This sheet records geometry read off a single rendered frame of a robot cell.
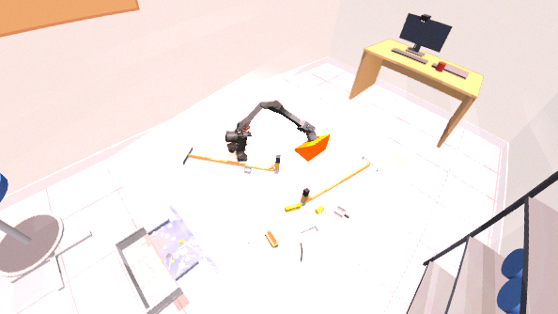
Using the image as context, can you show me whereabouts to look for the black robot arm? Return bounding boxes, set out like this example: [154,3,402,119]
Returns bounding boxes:
[225,100,319,153]

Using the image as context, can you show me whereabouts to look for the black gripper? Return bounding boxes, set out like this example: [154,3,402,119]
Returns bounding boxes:
[235,140,248,162]

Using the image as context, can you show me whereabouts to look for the yellow rectangular bar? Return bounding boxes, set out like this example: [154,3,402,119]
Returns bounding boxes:
[285,203,302,213]

